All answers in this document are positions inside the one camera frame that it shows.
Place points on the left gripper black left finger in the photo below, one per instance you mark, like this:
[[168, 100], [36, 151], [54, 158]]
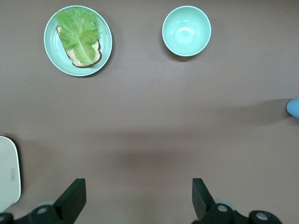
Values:
[[72, 198]]

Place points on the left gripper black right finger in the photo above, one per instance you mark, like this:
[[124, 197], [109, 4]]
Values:
[[202, 198]]

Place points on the blue plastic cup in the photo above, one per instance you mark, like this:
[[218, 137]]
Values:
[[294, 107]]

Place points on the white rounded appliance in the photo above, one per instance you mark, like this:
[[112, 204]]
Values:
[[8, 168]]

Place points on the bread slice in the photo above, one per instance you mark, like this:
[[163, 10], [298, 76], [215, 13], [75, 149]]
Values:
[[97, 54]]

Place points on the mint green plate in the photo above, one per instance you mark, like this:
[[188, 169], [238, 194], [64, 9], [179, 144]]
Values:
[[52, 49]]

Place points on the green lettuce leaf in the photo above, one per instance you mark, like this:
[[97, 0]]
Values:
[[79, 35]]

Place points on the mint green bowl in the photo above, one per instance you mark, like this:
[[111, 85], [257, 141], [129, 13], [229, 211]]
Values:
[[187, 30]]

